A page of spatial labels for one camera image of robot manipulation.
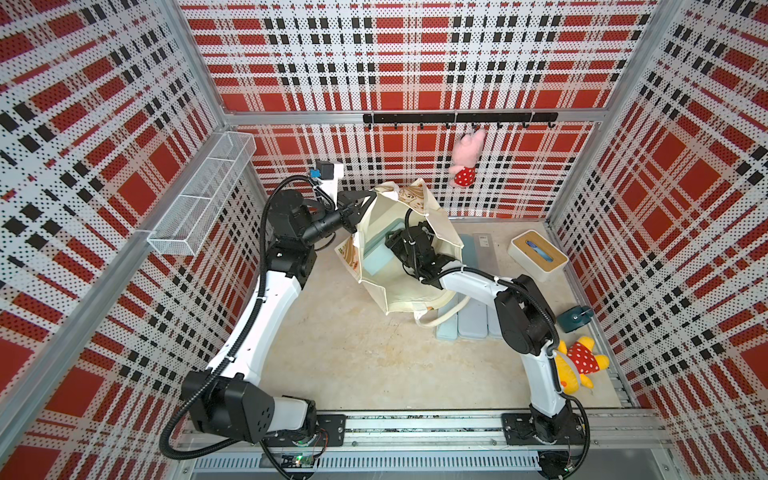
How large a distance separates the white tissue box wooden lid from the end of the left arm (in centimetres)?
66

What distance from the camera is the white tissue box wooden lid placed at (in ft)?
3.33

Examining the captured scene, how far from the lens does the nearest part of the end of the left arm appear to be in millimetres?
586
